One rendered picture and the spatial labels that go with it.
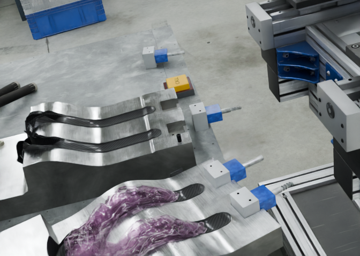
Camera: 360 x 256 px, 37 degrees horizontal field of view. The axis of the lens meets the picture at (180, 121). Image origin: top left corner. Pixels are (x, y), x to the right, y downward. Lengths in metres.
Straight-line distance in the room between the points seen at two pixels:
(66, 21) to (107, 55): 2.50
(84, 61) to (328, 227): 1.01
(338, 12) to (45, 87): 0.93
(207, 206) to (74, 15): 3.41
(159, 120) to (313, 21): 0.52
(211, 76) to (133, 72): 1.56
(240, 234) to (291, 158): 1.54
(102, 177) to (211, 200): 0.27
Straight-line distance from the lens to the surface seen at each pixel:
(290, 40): 1.51
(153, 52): 1.71
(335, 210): 1.98
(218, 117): 1.38
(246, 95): 3.03
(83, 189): 1.25
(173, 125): 1.28
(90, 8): 4.36
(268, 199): 1.06
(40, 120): 1.33
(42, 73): 1.90
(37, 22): 4.36
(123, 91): 1.64
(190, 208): 1.08
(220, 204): 1.08
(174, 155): 1.21
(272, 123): 2.77
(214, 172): 1.12
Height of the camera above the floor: 1.59
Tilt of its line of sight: 33 degrees down
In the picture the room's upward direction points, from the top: 12 degrees counter-clockwise
